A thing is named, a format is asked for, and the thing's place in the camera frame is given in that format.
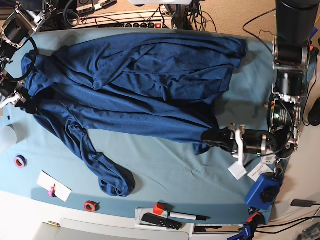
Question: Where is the white black marker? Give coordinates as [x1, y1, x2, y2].
[168, 211, 208, 221]

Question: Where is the purple tape roll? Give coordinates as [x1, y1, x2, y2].
[14, 155, 27, 169]

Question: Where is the translucent plastic cup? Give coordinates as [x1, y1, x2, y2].
[0, 125, 17, 154]

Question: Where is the blue box with black knob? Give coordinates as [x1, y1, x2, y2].
[244, 173, 283, 210]

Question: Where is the orange clamp bottom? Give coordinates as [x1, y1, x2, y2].
[247, 212, 262, 223]

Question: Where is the white card with pink clip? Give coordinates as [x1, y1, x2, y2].
[37, 171, 72, 202]

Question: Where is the black small device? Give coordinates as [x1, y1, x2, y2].
[290, 199, 314, 208]

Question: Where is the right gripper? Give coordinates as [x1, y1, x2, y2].
[0, 79, 27, 109]

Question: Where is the red tape roll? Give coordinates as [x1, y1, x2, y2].
[83, 200, 99, 213]

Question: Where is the blister pack with tool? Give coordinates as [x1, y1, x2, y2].
[260, 154, 277, 165]

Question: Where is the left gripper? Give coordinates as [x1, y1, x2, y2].
[200, 123, 269, 165]

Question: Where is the blue t-shirt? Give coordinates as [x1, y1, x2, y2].
[21, 33, 247, 197]

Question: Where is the blue clamp bottom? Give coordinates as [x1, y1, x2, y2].
[227, 225, 254, 240]

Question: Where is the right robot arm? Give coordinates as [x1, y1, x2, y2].
[0, 0, 59, 114]

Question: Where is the orange black clamp right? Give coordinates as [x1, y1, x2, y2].
[308, 45, 320, 68]

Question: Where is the power strip with red switch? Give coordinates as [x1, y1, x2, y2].
[71, 5, 177, 29]

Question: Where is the black computer mouse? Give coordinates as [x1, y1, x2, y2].
[307, 98, 320, 127]

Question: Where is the white paper card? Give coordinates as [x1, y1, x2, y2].
[247, 163, 274, 182]

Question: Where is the black remote control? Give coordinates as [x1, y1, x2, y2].
[141, 213, 183, 230]

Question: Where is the red cube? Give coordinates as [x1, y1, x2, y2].
[152, 202, 165, 216]

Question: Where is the light blue table cloth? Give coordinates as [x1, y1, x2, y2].
[0, 28, 273, 224]

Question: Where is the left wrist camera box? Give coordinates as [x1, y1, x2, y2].
[228, 162, 247, 180]

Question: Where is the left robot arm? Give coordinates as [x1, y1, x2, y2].
[201, 0, 320, 160]

